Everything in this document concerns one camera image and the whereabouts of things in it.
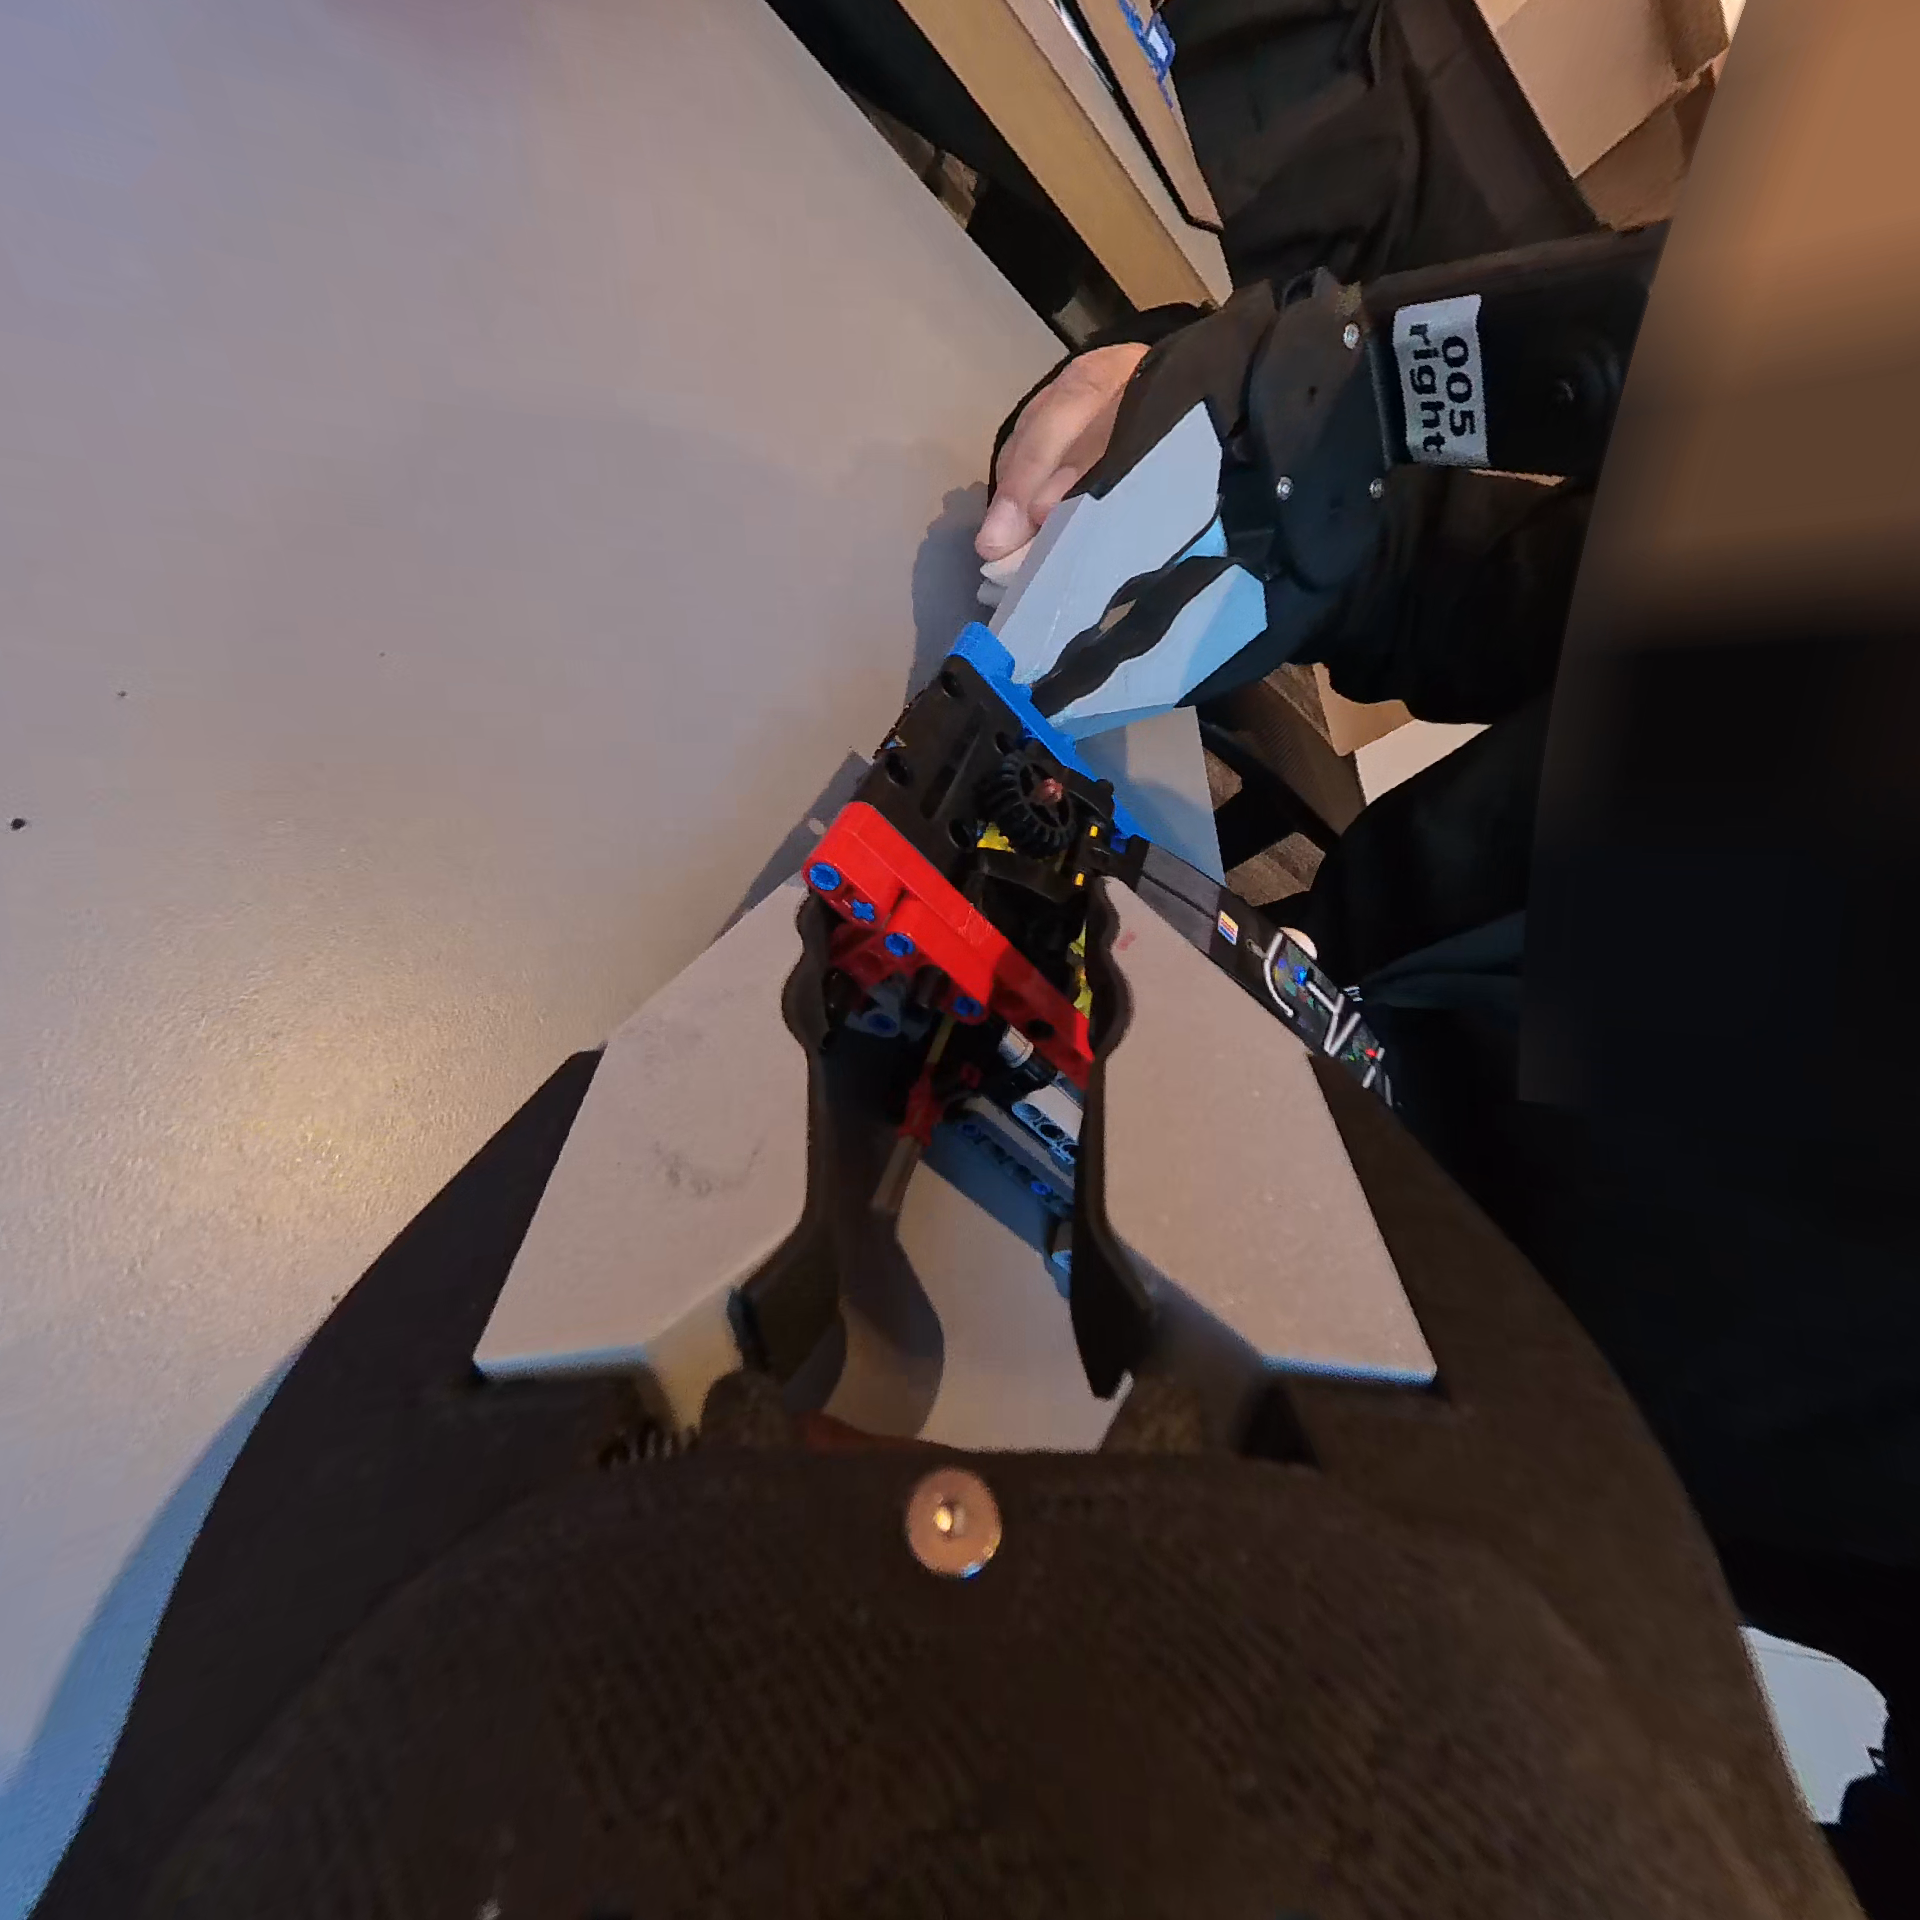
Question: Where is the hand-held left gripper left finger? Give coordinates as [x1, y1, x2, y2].
[478, 884, 854, 1424]

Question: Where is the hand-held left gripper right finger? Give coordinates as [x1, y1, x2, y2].
[1068, 877, 1440, 1404]

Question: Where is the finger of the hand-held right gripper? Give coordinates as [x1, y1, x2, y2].
[1036, 555, 1282, 739]
[987, 403, 1231, 686]

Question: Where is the toy brick car model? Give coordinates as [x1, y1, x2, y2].
[803, 622, 1397, 1306]

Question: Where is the person's right forearm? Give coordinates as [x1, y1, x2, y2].
[1320, 480, 1592, 721]

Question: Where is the grey desk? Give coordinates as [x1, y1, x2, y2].
[0, 0, 1224, 1846]

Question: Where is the person's right hand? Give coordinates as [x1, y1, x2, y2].
[976, 344, 1152, 566]

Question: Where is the dark cloth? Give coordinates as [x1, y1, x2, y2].
[1163, 0, 1600, 291]

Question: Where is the grey table with beige edge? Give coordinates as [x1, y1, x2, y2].
[902, 0, 1232, 311]

